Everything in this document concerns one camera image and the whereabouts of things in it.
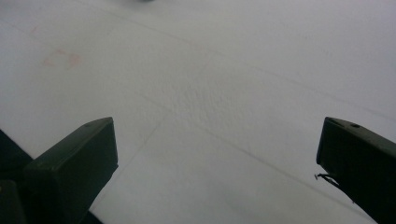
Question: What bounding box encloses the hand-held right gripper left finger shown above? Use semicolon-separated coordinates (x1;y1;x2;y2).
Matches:
21;117;120;224

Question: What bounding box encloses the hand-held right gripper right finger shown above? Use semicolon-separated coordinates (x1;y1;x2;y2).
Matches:
315;116;396;224

